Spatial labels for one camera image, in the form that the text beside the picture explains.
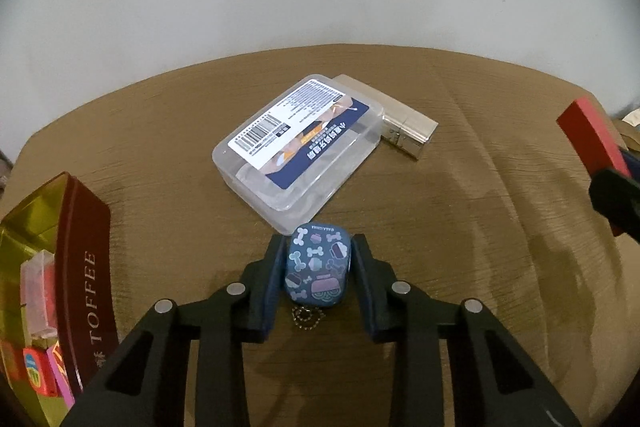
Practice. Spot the red round-cornered tape measure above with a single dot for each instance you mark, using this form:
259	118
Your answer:
39	372

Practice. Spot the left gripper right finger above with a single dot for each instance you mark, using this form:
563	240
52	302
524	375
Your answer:
494	381

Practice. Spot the blue patterned keychain case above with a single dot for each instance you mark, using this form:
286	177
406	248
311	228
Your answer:
316	271

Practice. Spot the magenta rectangular box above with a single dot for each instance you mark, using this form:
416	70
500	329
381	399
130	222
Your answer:
55	358

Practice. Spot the silver gold metal bar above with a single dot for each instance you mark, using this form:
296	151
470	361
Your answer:
403	126

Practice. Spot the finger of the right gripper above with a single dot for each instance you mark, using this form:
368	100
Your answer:
616	197

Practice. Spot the gold red toffee tin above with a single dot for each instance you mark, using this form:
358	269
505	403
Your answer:
65	218

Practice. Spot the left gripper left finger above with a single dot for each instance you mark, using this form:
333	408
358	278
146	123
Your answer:
143	382

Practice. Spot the clear case with red insert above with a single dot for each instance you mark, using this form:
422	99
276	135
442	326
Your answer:
38	295

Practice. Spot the red rectangular block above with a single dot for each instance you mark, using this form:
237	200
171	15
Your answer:
585	128

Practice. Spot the tan object at table edge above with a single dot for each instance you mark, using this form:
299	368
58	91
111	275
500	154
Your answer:
629	129

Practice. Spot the clear plastic floss box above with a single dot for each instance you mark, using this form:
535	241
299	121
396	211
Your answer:
292	156

